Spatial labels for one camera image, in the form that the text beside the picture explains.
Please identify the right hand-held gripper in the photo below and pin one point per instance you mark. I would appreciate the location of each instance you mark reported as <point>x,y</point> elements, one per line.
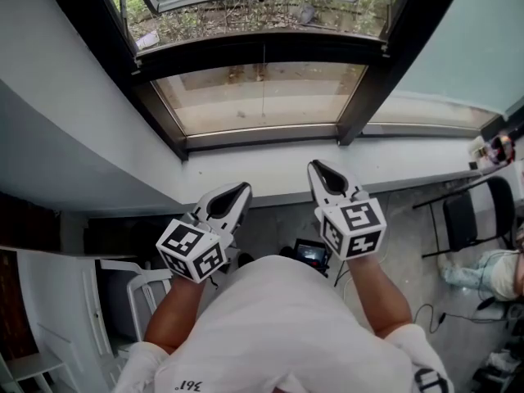
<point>354,229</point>

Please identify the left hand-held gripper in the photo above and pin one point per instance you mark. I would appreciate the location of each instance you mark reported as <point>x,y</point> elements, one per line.
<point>188,248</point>

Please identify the dark framed window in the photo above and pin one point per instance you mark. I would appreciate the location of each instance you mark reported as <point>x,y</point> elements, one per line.
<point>262,51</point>

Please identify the pale roller window covering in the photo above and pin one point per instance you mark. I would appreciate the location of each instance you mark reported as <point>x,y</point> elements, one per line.
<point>454,47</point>

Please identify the person's right forearm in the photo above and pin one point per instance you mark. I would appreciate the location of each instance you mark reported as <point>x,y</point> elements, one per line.
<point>380,297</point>

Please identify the person's left forearm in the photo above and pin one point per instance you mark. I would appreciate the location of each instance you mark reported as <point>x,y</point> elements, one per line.
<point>176,309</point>

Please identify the white window sill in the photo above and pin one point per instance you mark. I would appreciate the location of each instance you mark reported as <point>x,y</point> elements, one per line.
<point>278,166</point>

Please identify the white plastic chair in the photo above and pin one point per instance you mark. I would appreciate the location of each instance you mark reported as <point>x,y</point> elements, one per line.
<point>141,285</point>

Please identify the black folding chair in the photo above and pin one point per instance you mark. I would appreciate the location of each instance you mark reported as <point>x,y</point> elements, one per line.
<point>462,219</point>

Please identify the person's white shirt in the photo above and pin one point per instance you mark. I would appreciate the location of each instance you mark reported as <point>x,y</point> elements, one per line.
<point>278,326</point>

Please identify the clutter of small items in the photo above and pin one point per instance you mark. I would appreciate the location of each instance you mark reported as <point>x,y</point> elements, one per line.
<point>493,147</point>

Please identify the black camera with screen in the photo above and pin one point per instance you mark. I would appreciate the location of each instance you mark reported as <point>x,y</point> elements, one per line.
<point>311,254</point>

